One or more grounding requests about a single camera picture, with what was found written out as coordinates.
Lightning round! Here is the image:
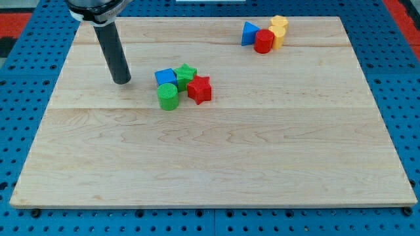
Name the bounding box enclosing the robot arm flange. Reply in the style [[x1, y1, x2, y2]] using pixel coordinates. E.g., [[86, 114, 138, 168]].
[[64, 0, 133, 27]]

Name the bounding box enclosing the red star block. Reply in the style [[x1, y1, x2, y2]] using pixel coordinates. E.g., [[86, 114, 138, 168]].
[[187, 75, 212, 105]]

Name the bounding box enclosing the green star block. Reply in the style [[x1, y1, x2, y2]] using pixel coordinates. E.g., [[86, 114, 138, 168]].
[[173, 64, 198, 92]]

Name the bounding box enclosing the green cylinder block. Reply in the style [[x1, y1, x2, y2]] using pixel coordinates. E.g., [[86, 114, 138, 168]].
[[157, 83, 179, 111]]

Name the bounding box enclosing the blue cube block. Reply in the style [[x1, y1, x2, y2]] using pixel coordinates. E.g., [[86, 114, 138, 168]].
[[154, 68, 178, 87]]

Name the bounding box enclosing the wooden board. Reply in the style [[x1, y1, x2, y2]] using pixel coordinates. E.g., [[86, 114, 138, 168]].
[[10, 16, 417, 209]]

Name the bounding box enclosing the blue triangle block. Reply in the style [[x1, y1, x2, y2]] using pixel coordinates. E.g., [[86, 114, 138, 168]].
[[241, 22, 260, 46]]

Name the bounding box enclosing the red cylinder block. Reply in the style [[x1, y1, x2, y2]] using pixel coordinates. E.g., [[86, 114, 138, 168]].
[[254, 29, 274, 54]]

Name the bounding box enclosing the yellow cylinder block front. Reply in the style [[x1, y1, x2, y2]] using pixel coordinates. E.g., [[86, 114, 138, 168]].
[[268, 26, 286, 50]]

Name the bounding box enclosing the yellow hexagon block rear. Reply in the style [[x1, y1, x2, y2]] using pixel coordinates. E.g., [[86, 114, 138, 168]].
[[270, 15, 289, 31]]

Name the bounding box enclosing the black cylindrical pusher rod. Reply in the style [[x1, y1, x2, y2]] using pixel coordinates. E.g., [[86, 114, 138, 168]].
[[94, 22, 131, 85]]

